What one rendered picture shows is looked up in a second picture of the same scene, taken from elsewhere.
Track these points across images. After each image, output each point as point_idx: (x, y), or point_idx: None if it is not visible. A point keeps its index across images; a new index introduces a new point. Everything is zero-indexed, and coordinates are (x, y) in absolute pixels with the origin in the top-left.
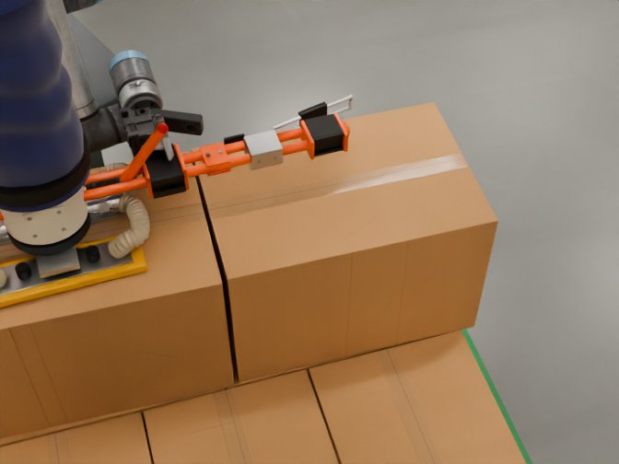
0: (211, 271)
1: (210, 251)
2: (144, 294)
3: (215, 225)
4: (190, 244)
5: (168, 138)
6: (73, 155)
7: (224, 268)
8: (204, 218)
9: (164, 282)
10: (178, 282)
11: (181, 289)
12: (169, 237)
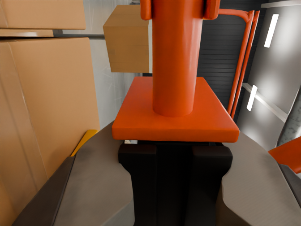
0: (82, 48)
1: (66, 45)
2: (97, 122)
3: (23, 21)
4: (59, 79)
5: (274, 158)
6: None
7: (77, 29)
8: (8, 46)
9: (91, 105)
10: (90, 89)
11: (94, 84)
12: (52, 118)
